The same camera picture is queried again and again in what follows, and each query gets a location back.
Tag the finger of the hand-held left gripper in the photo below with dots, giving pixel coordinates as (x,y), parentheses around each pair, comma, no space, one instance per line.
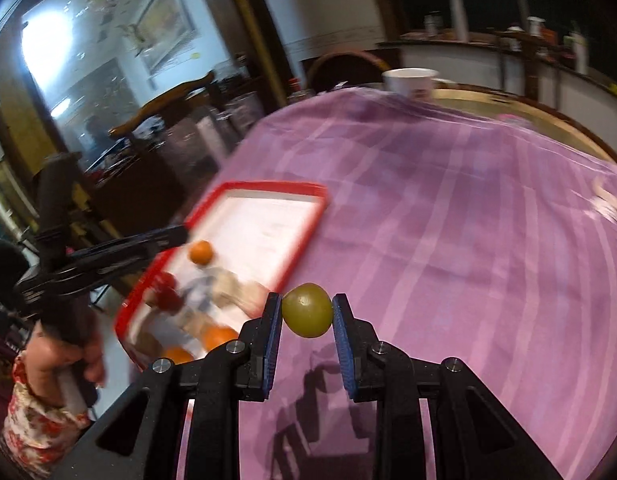
(113,272)
(138,242)

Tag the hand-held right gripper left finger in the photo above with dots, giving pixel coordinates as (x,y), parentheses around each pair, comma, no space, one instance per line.
(273,350)

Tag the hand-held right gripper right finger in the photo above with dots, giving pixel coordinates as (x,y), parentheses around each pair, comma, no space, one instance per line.
(344,355)

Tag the small red fruit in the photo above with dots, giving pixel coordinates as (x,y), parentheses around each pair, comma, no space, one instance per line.
(161,280)

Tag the green plum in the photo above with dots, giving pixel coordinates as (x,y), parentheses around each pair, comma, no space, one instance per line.
(307,310)

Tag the small orange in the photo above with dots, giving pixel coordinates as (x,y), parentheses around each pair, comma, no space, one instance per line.
(177,355)
(201,251)
(219,337)

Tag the large red tomato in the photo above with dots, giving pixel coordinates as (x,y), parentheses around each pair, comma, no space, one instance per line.
(170,301)

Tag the off-white lumpy food piece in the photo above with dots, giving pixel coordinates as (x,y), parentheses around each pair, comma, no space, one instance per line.
(238,292)

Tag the red-rimmed white tray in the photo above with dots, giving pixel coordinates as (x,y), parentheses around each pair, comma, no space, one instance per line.
(268,230)

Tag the person's left forearm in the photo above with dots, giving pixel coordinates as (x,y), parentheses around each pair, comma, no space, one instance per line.
(33,430)

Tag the person's left hand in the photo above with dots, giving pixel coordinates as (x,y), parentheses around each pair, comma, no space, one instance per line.
(48,360)

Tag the wooden armchair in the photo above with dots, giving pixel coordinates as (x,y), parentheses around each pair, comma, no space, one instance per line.
(158,105)

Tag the purple star-print tablecloth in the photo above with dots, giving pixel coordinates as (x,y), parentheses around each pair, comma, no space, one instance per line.
(438,240)

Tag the wicker hoop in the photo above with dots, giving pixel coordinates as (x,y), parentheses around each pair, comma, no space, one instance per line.
(348,56)

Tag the white mug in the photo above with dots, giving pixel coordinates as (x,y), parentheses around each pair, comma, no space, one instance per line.
(411,80)

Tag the white cloth piece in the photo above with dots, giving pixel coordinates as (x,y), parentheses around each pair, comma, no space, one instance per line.
(608,200)

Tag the white counter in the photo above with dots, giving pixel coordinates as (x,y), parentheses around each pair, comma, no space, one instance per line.
(473,60)

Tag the small glass jar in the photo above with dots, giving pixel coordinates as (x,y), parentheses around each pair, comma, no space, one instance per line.
(431,25)

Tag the dark wooden chair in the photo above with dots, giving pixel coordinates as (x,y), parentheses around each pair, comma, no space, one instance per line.
(518,45)

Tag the white paper roll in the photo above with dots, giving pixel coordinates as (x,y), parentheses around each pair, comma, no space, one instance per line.
(458,17)

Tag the white tumbler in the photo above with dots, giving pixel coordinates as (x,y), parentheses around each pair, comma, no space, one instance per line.
(580,47)

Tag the framed wall picture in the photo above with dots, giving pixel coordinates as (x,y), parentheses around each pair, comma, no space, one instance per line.
(166,25)

